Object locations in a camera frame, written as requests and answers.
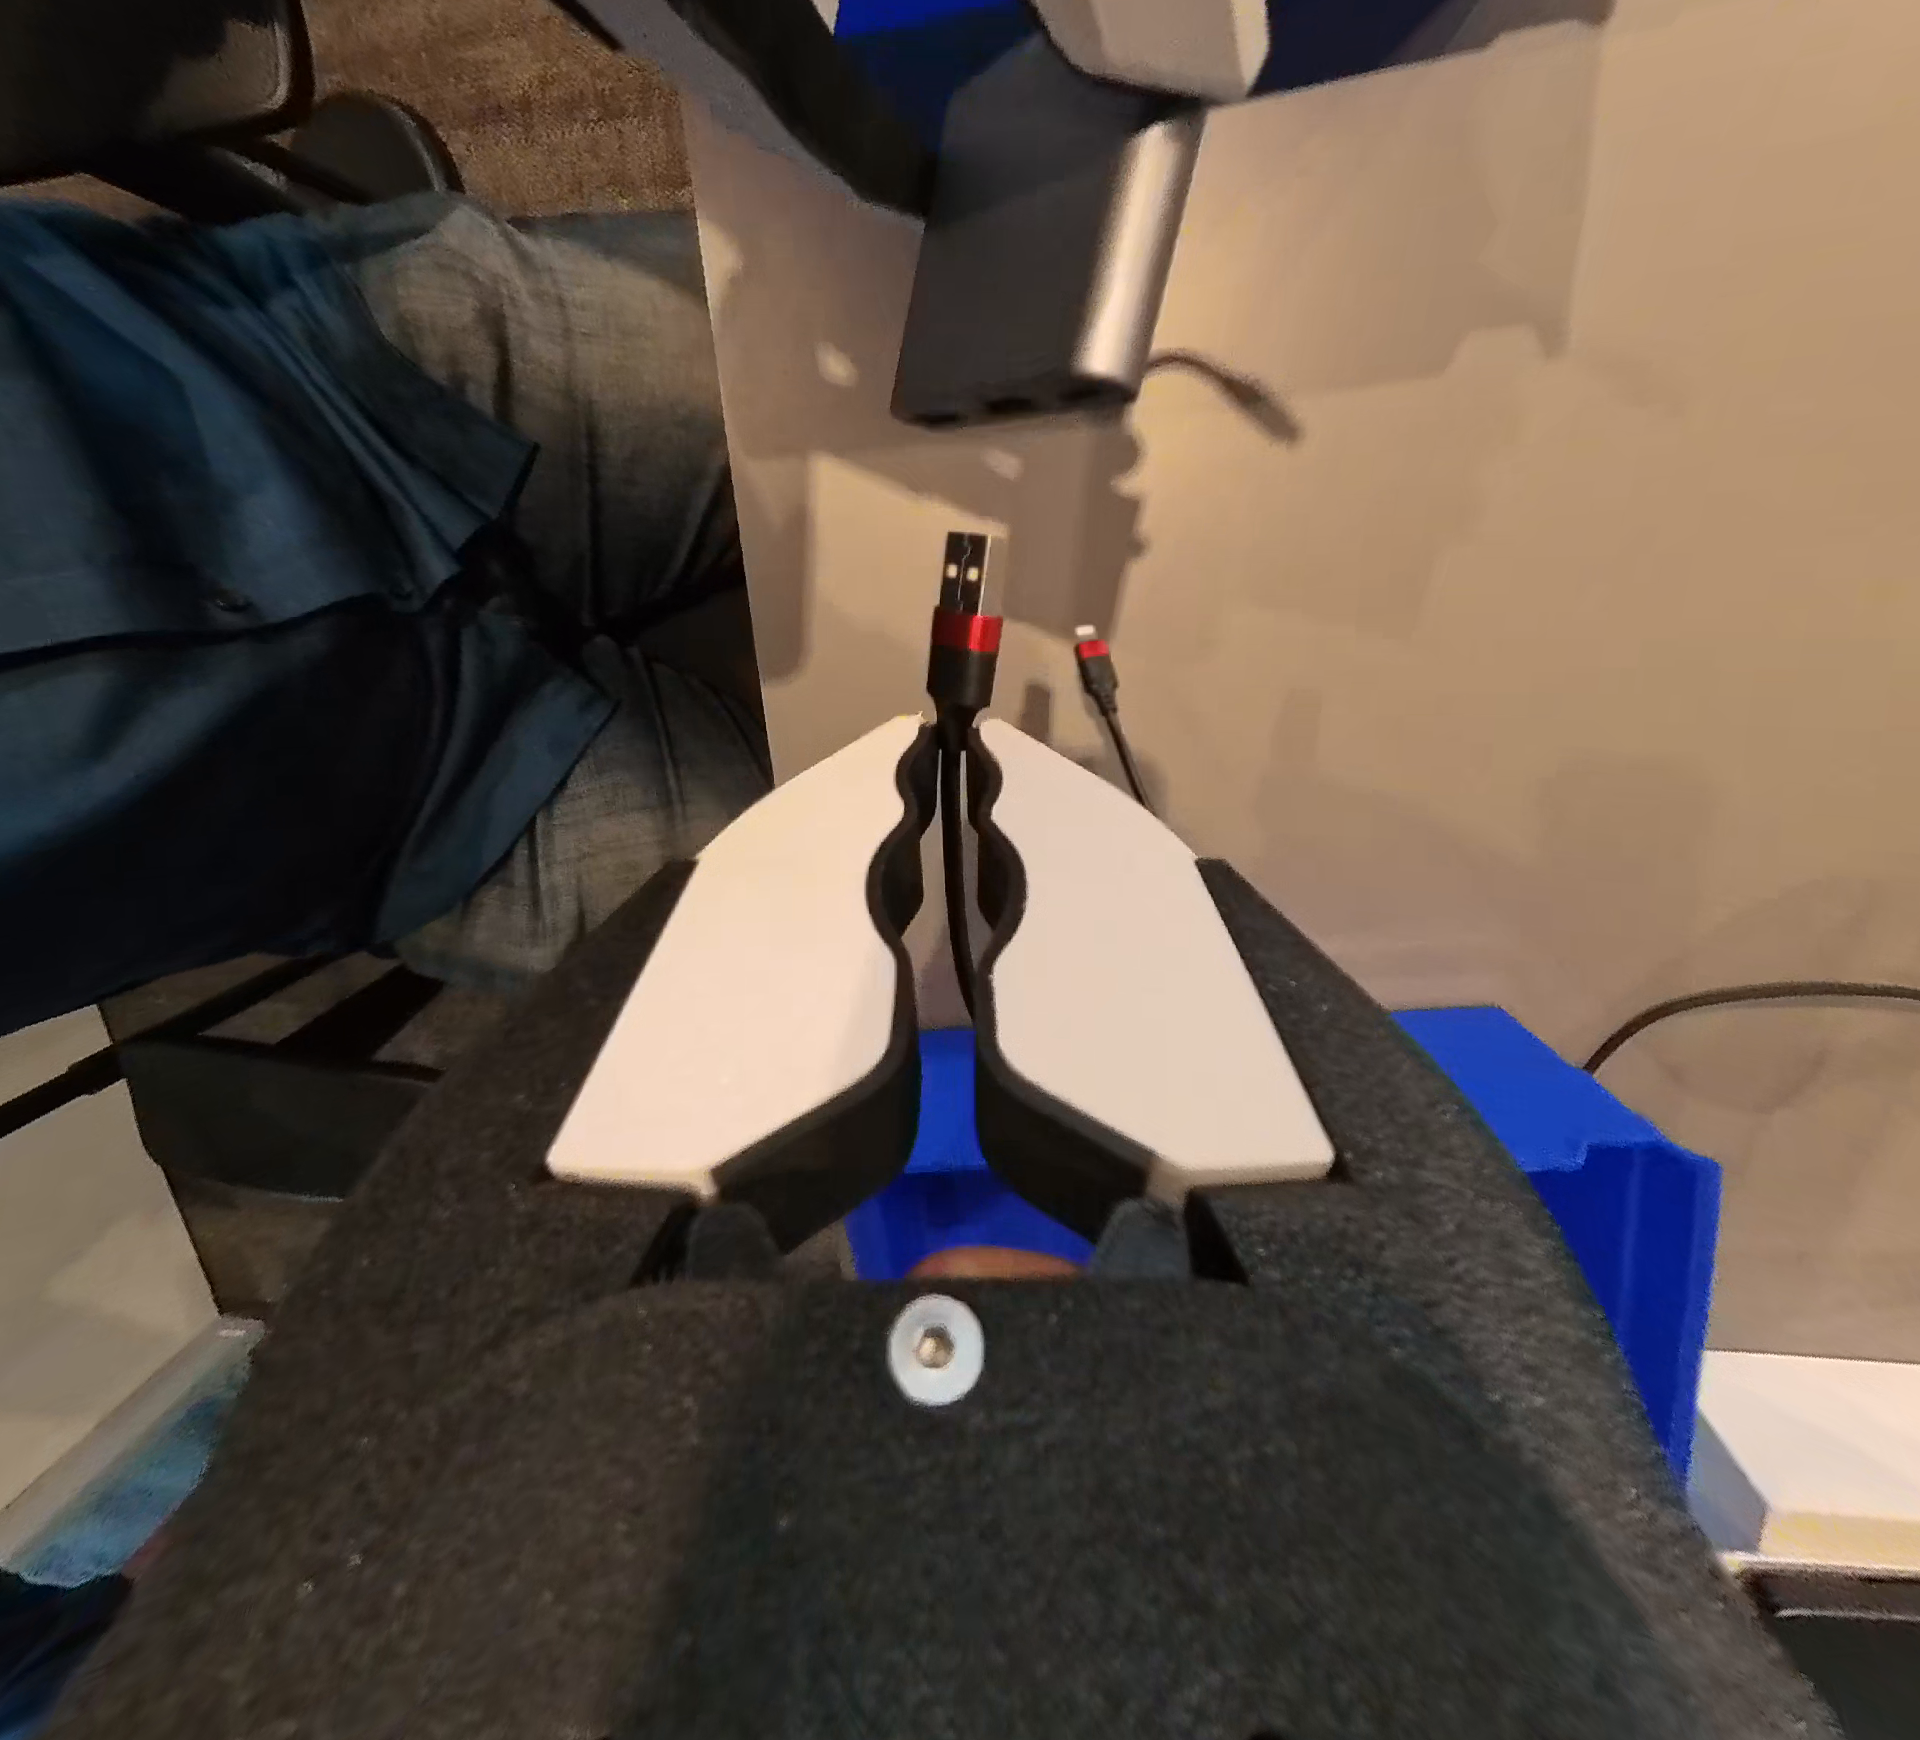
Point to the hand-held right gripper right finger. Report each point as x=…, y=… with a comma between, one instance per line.
x=1155, y=1006

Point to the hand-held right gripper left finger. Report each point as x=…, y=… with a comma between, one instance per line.
x=750, y=1006

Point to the grey usb hub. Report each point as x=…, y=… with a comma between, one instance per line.
x=1035, y=270

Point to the person's grey pants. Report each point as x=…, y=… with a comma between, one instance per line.
x=601, y=315

